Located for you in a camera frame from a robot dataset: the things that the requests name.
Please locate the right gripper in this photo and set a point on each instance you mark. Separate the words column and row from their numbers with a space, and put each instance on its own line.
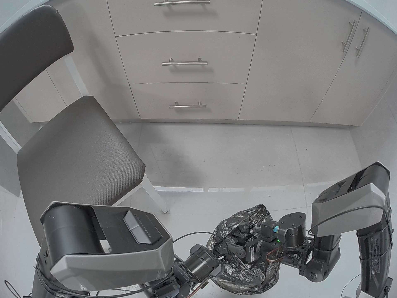
column 260, row 251

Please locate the black plastic bag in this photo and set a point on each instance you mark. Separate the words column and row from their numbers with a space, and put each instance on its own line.
column 229, row 228

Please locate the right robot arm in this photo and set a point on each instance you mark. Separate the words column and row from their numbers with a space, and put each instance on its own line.
column 341, row 203

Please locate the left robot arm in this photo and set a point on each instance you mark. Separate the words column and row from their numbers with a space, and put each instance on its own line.
column 93, row 228

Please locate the dark grey padded chair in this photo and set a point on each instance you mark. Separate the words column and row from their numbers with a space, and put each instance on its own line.
column 77, row 141

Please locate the beige cabinet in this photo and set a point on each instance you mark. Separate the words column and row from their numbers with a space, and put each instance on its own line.
column 186, row 26

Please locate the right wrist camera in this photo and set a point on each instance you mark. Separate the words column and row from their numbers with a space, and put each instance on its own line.
column 268, row 230

